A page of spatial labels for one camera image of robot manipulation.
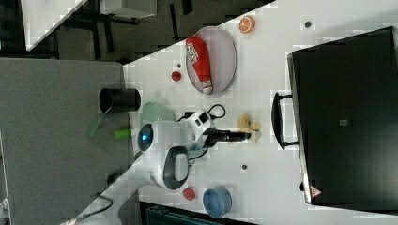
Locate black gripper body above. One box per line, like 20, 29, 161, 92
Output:
205, 129, 241, 147

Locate lime green utensil handle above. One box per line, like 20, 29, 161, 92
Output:
114, 129, 132, 140

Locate strawberry toy near blue cup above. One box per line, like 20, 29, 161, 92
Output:
182, 187, 196, 201

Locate silver black toaster oven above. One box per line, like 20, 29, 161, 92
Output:
287, 27, 398, 215

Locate blue cup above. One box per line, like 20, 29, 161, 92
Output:
203, 186, 232, 218

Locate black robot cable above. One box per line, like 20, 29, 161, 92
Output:
176, 103, 227, 123

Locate green oval colander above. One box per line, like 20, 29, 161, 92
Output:
140, 102, 175, 126

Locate black utensil holder cup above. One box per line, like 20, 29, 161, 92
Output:
99, 88, 141, 113

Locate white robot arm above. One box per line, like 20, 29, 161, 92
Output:
60, 110, 253, 225

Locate strawberry toy near plate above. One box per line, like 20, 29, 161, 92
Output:
171, 71, 182, 82

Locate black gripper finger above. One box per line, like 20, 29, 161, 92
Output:
242, 133, 252, 140

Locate green mug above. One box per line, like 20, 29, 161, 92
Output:
188, 148, 207, 162

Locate orange slice toy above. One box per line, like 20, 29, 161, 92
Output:
238, 16, 255, 34

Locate red ketchup bottle plush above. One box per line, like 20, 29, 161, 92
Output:
186, 36, 213, 94

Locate grey round plate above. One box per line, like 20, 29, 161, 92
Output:
186, 26, 237, 95

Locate yellow plush banana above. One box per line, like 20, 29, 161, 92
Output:
233, 112, 262, 143

